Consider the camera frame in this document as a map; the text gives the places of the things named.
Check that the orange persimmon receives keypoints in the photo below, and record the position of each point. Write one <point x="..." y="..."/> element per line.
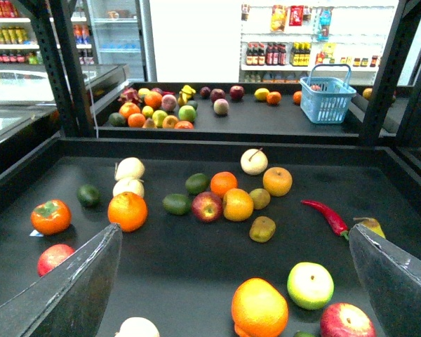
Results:
<point x="51" y="217"/>

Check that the brown kiwi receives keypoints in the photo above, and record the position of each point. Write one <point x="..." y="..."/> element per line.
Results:
<point x="262" y="229"/>

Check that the large orange mango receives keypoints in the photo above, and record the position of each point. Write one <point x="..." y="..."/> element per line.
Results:
<point x="258" y="309"/>

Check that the green avocado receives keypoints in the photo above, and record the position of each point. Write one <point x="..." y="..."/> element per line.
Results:
<point x="177" y="204"/>

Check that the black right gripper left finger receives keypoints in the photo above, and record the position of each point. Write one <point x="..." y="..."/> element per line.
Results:
<point x="72" y="298"/>

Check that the large orange left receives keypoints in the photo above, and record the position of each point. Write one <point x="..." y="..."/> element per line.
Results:
<point x="128" y="210"/>

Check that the small blue far basket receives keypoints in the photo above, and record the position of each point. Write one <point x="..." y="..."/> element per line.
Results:
<point x="325" y="100"/>

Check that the yellow orange fruit centre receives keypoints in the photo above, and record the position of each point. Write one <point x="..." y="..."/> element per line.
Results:
<point x="237" y="205"/>

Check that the white round fruit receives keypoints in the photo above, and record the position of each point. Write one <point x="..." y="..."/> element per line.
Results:
<point x="129" y="184"/>

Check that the red apple right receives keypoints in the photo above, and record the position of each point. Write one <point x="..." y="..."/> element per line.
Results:
<point x="344" y="319"/>

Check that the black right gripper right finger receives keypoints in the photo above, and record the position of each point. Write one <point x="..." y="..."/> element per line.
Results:
<point x="392" y="279"/>

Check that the far orange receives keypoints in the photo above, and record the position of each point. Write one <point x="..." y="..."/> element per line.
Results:
<point x="273" y="98"/>

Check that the cream pear with stem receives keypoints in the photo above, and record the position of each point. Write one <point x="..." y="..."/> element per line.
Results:
<point x="254" y="162"/>

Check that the small yellow-green pear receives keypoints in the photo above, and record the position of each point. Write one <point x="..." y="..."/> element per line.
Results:
<point x="370" y="223"/>

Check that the orange near pears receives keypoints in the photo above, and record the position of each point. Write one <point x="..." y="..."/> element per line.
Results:
<point x="222" y="182"/>

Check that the green apple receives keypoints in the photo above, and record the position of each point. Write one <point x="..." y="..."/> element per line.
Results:
<point x="310" y="285"/>

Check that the dragon fruit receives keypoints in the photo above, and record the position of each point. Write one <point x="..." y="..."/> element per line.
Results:
<point x="130" y="95"/>

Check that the red yellow apple centre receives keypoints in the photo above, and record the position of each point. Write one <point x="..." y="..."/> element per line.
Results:
<point x="207" y="207"/>

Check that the far lemon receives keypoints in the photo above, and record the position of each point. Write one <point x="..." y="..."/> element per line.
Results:
<point x="261" y="94"/>

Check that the red chili pepper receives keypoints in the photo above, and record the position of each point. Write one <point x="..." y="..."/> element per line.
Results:
<point x="336" y="223"/>

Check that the white supermarket shelf with bottles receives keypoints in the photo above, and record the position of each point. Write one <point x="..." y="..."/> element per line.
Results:
<point x="281" y="41"/>

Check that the red apple left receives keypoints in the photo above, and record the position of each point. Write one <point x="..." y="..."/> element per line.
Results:
<point x="52" y="257"/>

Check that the golden yellow pear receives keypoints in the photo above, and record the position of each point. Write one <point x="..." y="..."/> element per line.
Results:
<point x="277" y="181"/>

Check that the glass freezer chest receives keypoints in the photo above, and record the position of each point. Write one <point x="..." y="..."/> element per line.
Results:
<point x="27" y="104"/>

